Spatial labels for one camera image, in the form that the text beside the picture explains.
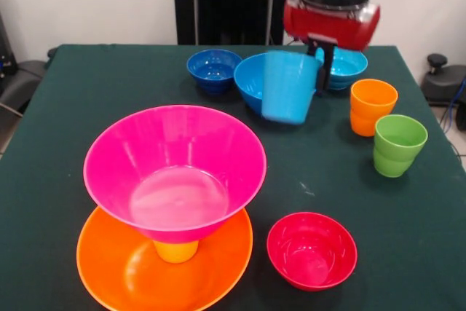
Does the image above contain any dark green table cloth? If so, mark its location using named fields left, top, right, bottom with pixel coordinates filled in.
left=0, top=44, right=466, bottom=311

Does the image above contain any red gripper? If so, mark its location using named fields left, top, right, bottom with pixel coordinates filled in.
left=283, top=0, right=382, bottom=98

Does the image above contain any small crimson bowl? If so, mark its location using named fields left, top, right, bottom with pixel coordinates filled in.
left=266, top=211, right=359, bottom=292

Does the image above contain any small light blue bowl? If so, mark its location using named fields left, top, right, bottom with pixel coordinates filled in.
left=315, top=45, right=369, bottom=91

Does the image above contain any orange cup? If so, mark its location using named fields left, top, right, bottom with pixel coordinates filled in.
left=349, top=78, right=400, bottom=138

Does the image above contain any black equipment box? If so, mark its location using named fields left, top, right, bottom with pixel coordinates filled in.
left=0, top=12, right=18, bottom=88

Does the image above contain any black stand base with knob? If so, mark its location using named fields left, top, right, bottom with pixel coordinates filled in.
left=421, top=53, right=466, bottom=106

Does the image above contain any green cup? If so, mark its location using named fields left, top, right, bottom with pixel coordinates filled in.
left=373, top=114, right=430, bottom=178

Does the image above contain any blue cup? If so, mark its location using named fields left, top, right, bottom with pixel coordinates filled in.
left=260, top=50, right=325, bottom=125

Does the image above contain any large orange bowl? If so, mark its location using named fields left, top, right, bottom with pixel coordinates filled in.
left=76, top=205, right=254, bottom=311

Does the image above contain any yellow cup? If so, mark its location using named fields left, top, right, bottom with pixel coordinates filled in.
left=152, top=240, right=200, bottom=264

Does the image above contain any medium blue bowl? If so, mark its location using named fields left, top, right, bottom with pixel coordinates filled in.
left=233, top=52, right=317, bottom=121

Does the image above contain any large magenta bowl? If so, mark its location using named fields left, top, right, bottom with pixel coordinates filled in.
left=82, top=104, right=268, bottom=245

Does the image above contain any small dark blue bowl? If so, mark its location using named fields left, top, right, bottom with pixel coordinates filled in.
left=186, top=48, right=244, bottom=95

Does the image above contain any dark grey stand base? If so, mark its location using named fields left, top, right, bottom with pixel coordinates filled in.
left=0, top=59, right=47, bottom=115

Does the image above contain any blue cable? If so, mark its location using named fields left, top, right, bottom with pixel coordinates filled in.
left=439, top=76, right=466, bottom=135

